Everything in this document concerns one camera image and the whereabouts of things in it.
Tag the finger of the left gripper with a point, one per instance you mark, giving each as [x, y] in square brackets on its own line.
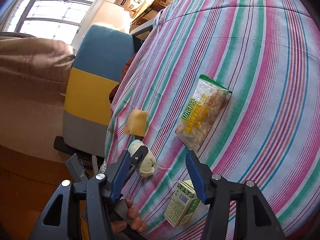
[133, 162]

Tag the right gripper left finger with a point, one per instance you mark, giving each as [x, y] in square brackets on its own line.
[60, 218]

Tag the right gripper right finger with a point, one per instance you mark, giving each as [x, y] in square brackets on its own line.
[254, 217]

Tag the beige sock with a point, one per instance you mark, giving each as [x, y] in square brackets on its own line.
[147, 167]

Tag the yellow sponge block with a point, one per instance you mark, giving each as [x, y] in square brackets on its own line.
[136, 123]

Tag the green white small carton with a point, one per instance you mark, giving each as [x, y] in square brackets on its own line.
[183, 204]

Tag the operator hand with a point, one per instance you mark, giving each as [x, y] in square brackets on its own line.
[127, 214]

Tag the dark red cloth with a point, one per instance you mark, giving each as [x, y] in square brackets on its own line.
[126, 67]

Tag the grey yellow blue chair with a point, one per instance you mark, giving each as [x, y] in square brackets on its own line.
[96, 70]

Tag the pink curtain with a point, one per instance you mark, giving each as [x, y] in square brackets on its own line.
[34, 76]

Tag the striped pink green tablecloth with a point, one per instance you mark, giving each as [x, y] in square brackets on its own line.
[237, 82]

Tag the wooden desk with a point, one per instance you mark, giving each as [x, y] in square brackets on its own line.
[155, 2]

